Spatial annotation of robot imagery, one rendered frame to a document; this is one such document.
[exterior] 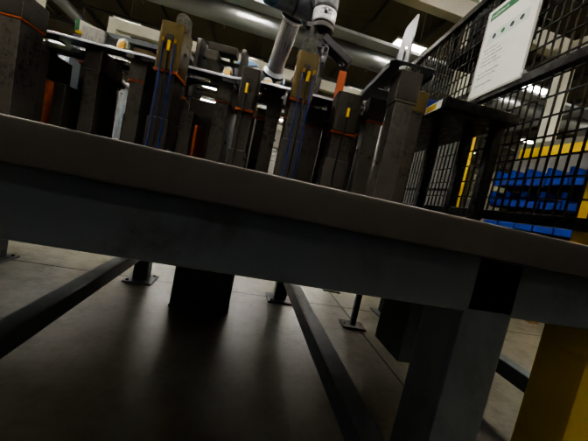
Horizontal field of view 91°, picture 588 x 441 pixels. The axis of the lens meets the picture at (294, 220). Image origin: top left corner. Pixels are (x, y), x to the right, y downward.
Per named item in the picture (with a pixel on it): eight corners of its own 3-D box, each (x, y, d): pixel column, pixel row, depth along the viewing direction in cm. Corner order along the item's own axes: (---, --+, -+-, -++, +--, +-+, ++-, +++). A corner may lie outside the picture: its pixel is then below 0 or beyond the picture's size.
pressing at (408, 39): (393, 118, 94) (419, 10, 91) (380, 126, 105) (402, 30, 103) (395, 118, 94) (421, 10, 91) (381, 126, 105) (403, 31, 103)
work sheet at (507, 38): (521, 77, 81) (551, -38, 79) (466, 101, 104) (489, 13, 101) (527, 79, 82) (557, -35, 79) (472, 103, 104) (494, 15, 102)
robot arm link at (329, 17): (333, 23, 95) (339, 7, 87) (331, 37, 95) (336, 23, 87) (311, 17, 94) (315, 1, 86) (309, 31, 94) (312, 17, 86)
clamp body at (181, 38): (130, 156, 71) (154, 10, 69) (150, 161, 83) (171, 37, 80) (157, 162, 72) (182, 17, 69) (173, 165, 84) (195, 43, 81)
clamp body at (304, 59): (269, 185, 72) (298, 43, 69) (269, 186, 84) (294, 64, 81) (295, 191, 73) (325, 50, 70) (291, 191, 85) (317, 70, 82)
